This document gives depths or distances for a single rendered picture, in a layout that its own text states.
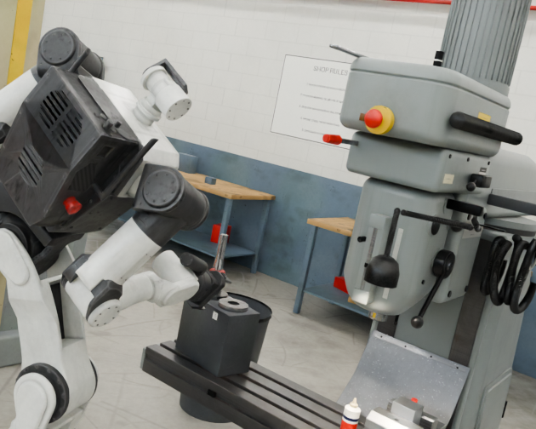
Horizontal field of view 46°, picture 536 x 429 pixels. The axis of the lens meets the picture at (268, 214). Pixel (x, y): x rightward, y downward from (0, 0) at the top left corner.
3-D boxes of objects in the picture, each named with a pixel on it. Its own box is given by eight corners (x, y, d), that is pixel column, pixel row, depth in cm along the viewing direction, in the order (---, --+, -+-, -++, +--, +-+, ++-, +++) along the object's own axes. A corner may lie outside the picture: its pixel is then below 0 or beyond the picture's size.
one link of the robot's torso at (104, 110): (25, 269, 127) (137, 144, 116) (-49, 147, 137) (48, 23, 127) (120, 265, 154) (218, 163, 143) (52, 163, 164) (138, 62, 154)
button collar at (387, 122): (386, 136, 132) (393, 107, 131) (362, 131, 136) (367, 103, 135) (390, 137, 134) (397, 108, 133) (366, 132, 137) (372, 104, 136)
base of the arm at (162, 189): (158, 226, 123) (191, 178, 125) (112, 196, 128) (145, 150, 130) (189, 246, 137) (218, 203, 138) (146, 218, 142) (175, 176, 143)
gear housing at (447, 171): (437, 194, 138) (448, 148, 137) (341, 170, 152) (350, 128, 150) (484, 196, 165) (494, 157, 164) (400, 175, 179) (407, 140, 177)
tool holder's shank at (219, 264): (221, 272, 191) (228, 237, 189) (211, 270, 191) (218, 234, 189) (223, 270, 194) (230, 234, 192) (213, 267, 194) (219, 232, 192)
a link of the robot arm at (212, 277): (201, 317, 174) (182, 311, 163) (180, 293, 178) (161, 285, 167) (233, 286, 174) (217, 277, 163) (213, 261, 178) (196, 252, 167)
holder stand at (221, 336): (217, 378, 181) (230, 311, 178) (174, 347, 197) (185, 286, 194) (248, 372, 189) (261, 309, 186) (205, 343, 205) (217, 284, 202)
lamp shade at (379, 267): (363, 283, 134) (369, 254, 134) (364, 275, 142) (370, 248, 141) (396, 290, 133) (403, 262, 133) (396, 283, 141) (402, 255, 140)
